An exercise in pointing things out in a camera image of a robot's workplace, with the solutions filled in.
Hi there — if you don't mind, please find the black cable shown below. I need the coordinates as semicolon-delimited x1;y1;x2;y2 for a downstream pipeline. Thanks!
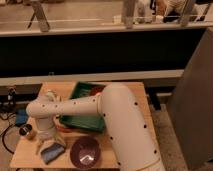
1;113;18;155

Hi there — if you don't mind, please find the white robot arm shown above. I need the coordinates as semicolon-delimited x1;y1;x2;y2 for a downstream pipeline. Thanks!
26;83;166;171

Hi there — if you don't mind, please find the purple bowl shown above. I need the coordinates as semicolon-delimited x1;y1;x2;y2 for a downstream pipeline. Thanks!
70;136;101;170

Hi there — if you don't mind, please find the wooden table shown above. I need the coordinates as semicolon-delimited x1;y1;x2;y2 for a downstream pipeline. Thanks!
9;81;161;170

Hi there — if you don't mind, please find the blue box on floor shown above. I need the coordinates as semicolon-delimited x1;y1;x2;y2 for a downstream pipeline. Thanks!
15;109;28;126

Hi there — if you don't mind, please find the grey cabinet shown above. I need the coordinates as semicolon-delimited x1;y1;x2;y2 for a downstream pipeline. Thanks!
167;27;213;170

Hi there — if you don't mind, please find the blue sponge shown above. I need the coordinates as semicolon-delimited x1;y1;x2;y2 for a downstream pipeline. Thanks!
41;143;65;164

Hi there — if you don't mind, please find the metal can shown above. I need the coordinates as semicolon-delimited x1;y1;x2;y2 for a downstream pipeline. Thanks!
19;124;36;140

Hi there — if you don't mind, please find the green plastic tray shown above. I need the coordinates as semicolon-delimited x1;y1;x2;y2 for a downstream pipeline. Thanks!
59;82;105;132

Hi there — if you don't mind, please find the orange carrot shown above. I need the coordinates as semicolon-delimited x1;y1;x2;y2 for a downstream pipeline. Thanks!
56;125;72;133

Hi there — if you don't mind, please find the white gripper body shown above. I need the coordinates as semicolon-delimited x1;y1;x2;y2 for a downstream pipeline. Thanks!
35;117;66;153

